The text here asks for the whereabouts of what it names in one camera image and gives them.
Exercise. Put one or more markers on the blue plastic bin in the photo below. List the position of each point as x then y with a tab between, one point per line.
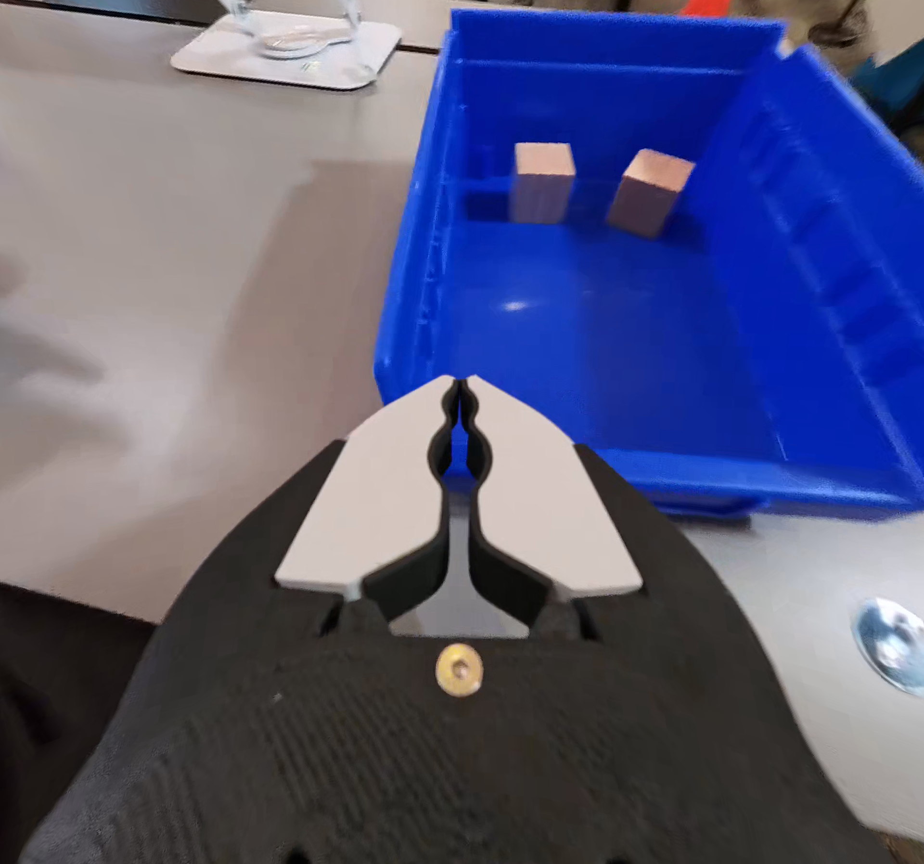
613	330

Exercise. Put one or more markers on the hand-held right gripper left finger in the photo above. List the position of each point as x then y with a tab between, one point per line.
368	503

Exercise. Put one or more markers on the wooden cube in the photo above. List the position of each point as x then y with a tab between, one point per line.
543	182
650	192

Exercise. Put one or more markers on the round metal desk grommet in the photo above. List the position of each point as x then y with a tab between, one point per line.
891	644

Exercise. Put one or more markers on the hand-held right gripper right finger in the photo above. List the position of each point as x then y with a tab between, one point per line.
556	510

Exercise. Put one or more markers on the grey desk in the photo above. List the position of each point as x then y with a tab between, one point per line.
180	228

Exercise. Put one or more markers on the person's dark clothing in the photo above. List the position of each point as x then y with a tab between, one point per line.
50	698

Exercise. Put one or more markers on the white document stand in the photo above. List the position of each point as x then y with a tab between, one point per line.
216	55

